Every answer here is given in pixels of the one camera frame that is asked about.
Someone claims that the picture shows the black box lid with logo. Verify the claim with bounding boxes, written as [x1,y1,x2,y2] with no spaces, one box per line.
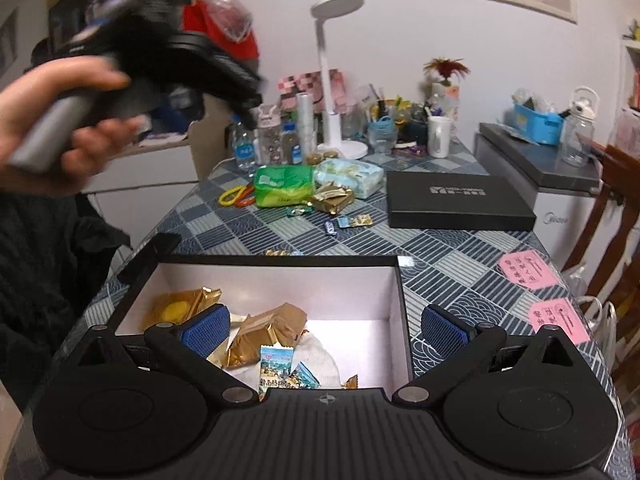
[386,171,536,232]

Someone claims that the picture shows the person's left hand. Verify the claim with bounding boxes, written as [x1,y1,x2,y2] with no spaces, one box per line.
[1,56,140,196]

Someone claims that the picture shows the yellow snack packet in box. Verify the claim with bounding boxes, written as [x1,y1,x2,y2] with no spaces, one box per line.
[141,287,222,330]

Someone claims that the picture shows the blue cartoon candy packet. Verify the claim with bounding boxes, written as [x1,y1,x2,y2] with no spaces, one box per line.
[258,344,294,394]

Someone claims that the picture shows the gold snack packet in box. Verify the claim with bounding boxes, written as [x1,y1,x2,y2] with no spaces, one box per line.
[224,302,307,370]

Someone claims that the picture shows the red bag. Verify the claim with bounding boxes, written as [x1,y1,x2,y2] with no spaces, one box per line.
[182,0,259,62]

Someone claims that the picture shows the black open gift box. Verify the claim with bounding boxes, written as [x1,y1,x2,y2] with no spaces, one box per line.
[107,255,414,393]

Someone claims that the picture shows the patterned blue tablecloth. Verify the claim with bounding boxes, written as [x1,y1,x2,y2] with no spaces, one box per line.
[4,136,637,480]

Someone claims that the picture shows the upper pink sticky note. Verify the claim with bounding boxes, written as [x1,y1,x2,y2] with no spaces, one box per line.
[498,249,560,290]

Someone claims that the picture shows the pink sticky note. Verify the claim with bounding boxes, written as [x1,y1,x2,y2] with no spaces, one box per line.
[498,249,560,290]
[527,298,590,346]

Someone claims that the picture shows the lower pink sticky note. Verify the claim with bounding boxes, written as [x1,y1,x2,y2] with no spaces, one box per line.
[527,298,590,346]

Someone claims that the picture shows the small water bottle blue label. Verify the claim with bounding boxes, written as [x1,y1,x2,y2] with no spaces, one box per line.
[231,115,257,177]

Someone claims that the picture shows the yellow orange scissors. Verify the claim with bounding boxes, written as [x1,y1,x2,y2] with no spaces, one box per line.
[218,184,256,208]

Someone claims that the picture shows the black jacket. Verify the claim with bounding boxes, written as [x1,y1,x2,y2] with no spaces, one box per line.
[1,192,130,411]

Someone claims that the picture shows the small blue candy on table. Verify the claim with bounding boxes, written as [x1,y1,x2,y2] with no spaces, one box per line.
[336,217,352,229]

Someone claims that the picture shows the white Midea freezer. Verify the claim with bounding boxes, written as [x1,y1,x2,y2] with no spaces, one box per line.
[474,122,600,268]

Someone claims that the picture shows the gold snack packet on table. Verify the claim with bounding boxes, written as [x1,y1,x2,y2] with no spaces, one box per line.
[307,182,355,217]

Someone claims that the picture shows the light blue tissue pack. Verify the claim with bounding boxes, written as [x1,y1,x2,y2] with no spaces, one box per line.
[314,158,384,200]

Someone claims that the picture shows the white desk lamp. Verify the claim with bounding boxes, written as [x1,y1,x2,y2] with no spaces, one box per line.
[310,0,370,160]

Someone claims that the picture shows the white mug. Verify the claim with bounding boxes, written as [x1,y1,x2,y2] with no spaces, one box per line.
[427,116,452,158]

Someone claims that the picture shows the clear glass bowl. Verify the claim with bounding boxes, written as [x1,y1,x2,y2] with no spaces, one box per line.
[368,117,398,155]

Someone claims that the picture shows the blue plastic basket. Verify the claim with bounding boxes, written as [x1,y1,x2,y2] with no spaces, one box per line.
[513,104,564,146]

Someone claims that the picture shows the wooden chair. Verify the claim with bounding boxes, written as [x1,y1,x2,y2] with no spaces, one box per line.
[563,145,639,394]

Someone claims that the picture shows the clear plastic water jug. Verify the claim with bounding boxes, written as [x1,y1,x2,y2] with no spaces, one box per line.
[560,86,600,167]

